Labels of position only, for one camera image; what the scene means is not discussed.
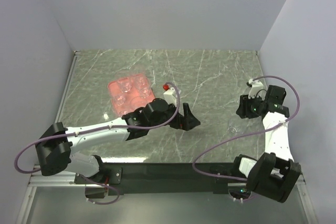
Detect pink plastic tray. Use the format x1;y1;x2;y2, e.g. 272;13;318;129
108;76;155;117

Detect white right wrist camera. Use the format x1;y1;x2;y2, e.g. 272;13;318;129
247;79;264;99

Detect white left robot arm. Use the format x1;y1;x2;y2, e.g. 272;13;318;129
35;98;201;183

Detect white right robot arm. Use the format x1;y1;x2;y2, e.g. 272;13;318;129
231;80;301;203

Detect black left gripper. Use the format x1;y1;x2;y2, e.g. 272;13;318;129
149;100;201;131

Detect aluminium mounting rail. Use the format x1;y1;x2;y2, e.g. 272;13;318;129
15;129;308;224

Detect clear glass table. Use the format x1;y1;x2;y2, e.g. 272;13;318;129
138;83;152;99

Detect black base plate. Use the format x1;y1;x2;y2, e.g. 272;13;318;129
73;162;250;200

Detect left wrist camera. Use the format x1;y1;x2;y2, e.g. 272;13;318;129
163;84;181;106

